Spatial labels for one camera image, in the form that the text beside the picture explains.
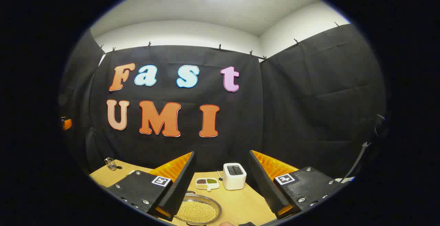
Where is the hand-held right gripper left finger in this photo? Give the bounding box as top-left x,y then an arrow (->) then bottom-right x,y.
103,151 -> 197,222

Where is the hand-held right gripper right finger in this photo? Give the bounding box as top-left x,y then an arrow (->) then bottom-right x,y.
248,150 -> 346,219

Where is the white divided dish of beans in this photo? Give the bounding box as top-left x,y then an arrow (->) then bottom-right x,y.
195,177 -> 220,191

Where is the white toaster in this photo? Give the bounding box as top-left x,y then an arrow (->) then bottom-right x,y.
223,163 -> 247,190

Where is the steel pot with soybeans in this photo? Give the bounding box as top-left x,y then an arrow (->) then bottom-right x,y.
174,193 -> 222,225

